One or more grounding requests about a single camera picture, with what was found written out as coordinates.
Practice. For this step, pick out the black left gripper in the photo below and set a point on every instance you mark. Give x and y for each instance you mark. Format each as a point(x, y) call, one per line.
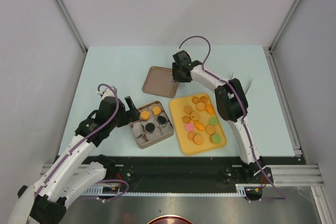
point(131, 115)

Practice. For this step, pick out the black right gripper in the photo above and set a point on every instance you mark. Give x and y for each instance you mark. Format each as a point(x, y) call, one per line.
point(176, 76)

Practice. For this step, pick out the black sandwich cookie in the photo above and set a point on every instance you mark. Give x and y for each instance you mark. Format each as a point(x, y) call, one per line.
point(161, 120)
point(149, 127)

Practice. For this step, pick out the rose gold cookie tin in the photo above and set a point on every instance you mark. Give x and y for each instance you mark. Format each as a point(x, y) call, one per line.
point(153, 119)

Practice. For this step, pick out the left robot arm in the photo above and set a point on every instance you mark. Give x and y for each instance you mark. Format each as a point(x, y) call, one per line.
point(48, 199)

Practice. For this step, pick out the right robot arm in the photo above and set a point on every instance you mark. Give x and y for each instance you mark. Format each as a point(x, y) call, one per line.
point(231, 105)

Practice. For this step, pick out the white paper cupcake liner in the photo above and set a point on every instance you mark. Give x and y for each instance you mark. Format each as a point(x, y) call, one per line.
point(154, 137)
point(141, 141)
point(138, 131)
point(168, 129)

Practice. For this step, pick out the rose gold tin lid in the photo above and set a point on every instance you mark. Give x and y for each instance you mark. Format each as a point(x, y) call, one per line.
point(159, 81)

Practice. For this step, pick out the swirl butter cookie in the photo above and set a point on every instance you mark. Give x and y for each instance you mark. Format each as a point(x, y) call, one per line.
point(186, 119)
point(204, 99)
point(195, 100)

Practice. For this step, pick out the flower butter cookie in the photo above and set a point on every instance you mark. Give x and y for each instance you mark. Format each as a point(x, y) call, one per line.
point(188, 109)

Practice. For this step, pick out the orange fish cookie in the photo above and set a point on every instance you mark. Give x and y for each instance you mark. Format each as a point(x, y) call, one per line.
point(200, 126)
point(209, 109)

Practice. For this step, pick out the tan sandwich cookie spotted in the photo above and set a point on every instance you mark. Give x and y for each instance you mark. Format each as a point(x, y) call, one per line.
point(195, 116)

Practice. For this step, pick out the pink sandwich cookie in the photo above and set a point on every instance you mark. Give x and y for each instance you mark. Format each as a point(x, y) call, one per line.
point(189, 127)

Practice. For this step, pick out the green macaron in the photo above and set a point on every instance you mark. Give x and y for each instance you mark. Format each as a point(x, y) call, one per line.
point(216, 138)
point(213, 121)

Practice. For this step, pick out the yellow plastic tray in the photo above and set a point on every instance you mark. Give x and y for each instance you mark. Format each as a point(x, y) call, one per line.
point(187, 146)

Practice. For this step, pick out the red round object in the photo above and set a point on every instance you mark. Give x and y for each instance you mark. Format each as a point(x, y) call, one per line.
point(170, 219)

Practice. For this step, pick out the white cable duct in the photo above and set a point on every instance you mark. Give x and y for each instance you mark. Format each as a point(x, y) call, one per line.
point(110, 190)

